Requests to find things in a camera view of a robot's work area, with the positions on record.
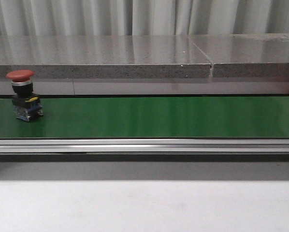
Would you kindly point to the grey stone slab right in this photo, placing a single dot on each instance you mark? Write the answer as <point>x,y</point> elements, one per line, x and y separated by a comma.
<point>246,55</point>

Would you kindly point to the white base panel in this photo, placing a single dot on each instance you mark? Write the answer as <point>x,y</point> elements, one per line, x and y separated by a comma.
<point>220,86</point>

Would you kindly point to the waiting red mushroom button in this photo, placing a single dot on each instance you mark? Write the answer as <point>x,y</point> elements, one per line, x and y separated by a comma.
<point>27,105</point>

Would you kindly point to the green conveyor belt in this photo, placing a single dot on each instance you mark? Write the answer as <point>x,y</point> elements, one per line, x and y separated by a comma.
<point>150,117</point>

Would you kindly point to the aluminium conveyor frame rail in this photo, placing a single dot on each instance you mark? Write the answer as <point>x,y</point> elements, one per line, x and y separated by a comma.
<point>144,145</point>

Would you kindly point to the grey stone slab left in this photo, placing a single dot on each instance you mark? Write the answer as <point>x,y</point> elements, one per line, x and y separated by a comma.
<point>103,57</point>

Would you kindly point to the grey curtain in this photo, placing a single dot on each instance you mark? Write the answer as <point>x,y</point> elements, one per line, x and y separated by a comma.
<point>143,17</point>

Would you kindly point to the grey stone slab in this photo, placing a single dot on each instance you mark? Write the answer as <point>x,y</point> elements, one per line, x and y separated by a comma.
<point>246,55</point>
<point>103,57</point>

